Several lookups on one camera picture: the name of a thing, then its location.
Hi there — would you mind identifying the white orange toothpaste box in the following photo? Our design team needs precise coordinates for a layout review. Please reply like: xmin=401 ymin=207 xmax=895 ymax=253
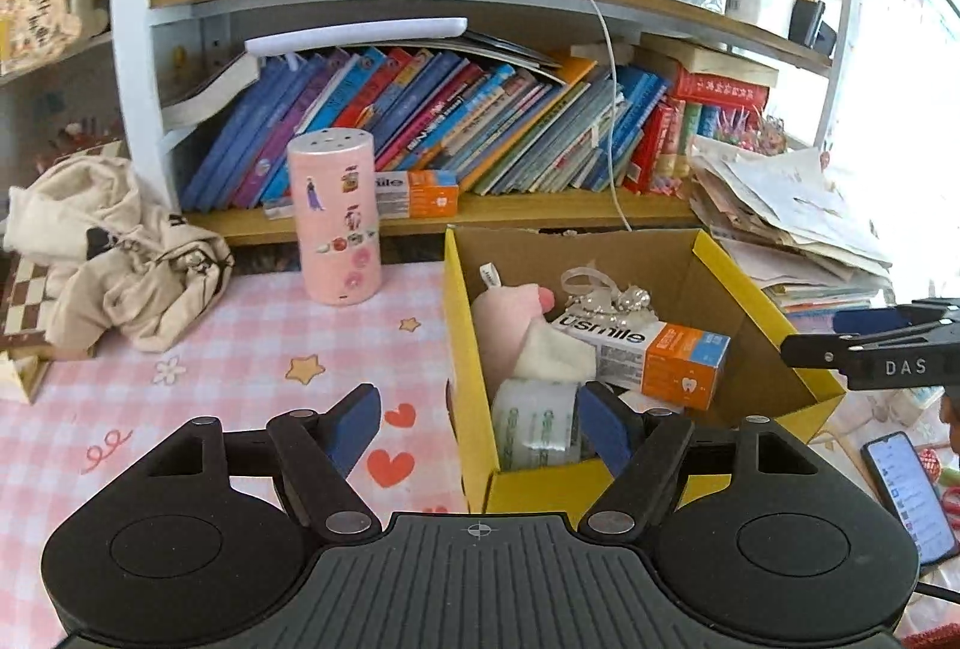
xmin=551 ymin=307 xmax=732 ymax=411

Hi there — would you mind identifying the beige cloth bag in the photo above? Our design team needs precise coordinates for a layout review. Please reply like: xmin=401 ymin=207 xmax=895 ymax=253
xmin=4 ymin=157 xmax=235 ymax=354

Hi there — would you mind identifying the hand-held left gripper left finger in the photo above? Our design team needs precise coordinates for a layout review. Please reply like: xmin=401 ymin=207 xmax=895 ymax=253
xmin=139 ymin=383 xmax=385 ymax=540

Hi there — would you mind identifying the pink plush toy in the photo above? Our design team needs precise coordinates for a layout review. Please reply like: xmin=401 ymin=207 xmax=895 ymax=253
xmin=471 ymin=283 xmax=557 ymax=387

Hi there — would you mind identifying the clear packing tape roll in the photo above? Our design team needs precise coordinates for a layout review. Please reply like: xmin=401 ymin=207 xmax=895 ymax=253
xmin=491 ymin=379 xmax=601 ymax=470

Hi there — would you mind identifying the black desk gadget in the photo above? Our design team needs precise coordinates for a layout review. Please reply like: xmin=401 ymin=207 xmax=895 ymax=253
xmin=787 ymin=0 xmax=837 ymax=56

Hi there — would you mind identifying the pink cylindrical humidifier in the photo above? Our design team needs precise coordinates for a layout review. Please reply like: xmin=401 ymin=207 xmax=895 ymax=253
xmin=287 ymin=127 xmax=383 ymax=305

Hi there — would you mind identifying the yellow cardboard box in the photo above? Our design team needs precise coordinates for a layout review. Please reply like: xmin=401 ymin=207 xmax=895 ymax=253
xmin=442 ymin=227 xmax=847 ymax=515

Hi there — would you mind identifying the pearl bead string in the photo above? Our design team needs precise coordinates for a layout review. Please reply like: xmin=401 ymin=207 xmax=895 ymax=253
xmin=561 ymin=262 xmax=653 ymax=320

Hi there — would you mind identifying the white wooden bookshelf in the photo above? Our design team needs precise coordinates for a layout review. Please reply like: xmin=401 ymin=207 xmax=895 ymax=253
xmin=0 ymin=0 xmax=871 ymax=245

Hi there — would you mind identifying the wooden chessboard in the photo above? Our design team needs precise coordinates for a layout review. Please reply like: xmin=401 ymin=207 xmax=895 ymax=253
xmin=0 ymin=251 xmax=98 ymax=406

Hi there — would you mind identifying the white charging cable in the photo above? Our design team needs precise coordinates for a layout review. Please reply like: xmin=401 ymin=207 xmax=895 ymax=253
xmin=499 ymin=0 xmax=638 ymax=234

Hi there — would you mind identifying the colourful trinket pile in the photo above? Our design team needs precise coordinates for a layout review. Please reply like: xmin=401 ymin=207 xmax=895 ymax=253
xmin=701 ymin=109 xmax=788 ymax=158

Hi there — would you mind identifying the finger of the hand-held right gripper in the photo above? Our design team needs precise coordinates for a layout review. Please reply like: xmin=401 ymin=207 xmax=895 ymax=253
xmin=780 ymin=321 xmax=960 ymax=371
xmin=832 ymin=298 xmax=960 ymax=339

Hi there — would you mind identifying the pink checkered desktop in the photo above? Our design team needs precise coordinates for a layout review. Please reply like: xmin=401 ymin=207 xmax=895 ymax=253
xmin=0 ymin=259 xmax=960 ymax=649

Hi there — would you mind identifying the stack of papers and booklets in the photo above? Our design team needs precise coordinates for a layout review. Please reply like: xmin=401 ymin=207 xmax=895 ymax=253
xmin=686 ymin=134 xmax=897 ymax=320

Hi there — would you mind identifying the small toothpaste box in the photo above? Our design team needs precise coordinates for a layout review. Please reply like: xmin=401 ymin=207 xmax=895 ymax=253
xmin=373 ymin=169 xmax=460 ymax=221

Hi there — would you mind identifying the black smartphone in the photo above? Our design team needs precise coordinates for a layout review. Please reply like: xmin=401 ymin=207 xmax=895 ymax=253
xmin=861 ymin=430 xmax=960 ymax=567

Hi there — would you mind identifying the row of colourful books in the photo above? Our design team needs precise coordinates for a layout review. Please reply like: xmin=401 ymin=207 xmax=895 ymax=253
xmin=161 ymin=44 xmax=773 ymax=211

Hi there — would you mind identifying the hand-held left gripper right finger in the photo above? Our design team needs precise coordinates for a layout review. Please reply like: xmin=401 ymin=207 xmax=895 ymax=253
xmin=579 ymin=382 xmax=824 ymax=539

